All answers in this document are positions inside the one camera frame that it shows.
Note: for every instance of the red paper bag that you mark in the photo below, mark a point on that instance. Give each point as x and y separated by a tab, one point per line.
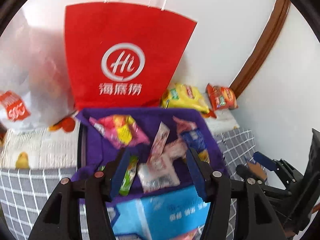
125	55

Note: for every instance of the orange chip bag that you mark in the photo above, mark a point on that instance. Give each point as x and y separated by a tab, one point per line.
222	97

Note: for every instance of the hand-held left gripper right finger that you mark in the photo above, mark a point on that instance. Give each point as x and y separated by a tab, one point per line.
197	173

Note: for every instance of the brown wooden door frame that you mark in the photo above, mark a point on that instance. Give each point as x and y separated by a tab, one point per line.
265	45

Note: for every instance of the pink and silver snack packet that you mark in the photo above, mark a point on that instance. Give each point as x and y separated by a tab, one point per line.
183	125

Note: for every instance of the printed bed sheet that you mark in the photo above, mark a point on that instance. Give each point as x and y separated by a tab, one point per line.
45	147

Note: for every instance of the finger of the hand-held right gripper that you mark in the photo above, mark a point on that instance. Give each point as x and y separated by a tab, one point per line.
263	161
242	170

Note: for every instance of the grey checked blanket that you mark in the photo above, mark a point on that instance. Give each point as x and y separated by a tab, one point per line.
30	192

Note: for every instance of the white and red candy packet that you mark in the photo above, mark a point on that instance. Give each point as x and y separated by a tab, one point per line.
160	140

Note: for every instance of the pink and yellow snack packet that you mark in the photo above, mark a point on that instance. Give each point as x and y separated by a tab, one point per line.
120	130

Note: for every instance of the white plastic shopping bag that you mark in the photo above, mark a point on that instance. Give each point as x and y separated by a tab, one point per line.
32	80

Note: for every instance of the translucent white snack packet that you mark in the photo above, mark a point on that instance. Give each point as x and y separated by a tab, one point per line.
158	175

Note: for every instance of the yellow chip bag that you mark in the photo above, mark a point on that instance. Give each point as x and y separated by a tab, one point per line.
185	97

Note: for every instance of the purple cloth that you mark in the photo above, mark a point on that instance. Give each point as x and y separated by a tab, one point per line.
100	150

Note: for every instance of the green cartoon snack packet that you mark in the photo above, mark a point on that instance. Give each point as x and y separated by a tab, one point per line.
128	177

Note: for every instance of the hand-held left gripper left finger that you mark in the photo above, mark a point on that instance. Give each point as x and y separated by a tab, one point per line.
117	177

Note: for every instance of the small dark blue snack packet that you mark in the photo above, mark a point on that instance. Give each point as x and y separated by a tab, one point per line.
195	142

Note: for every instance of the light blue box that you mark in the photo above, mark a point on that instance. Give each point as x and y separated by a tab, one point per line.
160	212

